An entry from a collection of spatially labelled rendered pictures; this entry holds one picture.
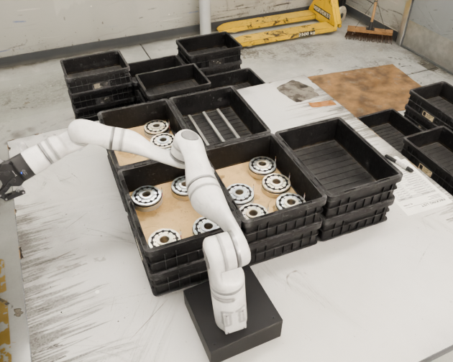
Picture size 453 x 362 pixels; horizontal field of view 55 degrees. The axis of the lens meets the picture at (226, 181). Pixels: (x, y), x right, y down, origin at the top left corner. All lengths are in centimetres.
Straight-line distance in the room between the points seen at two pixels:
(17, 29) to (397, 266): 387
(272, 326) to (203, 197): 42
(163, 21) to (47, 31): 112
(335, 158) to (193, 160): 70
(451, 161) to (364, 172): 106
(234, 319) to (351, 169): 79
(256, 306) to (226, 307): 16
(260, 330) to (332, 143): 88
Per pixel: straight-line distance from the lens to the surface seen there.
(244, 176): 163
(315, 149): 180
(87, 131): 132
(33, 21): 458
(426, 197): 190
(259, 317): 130
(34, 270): 163
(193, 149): 129
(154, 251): 126
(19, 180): 138
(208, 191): 115
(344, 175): 170
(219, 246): 103
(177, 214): 150
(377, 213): 168
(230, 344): 127
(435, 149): 279
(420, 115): 308
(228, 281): 111
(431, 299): 157
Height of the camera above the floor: 189
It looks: 41 degrees down
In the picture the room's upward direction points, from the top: straight up
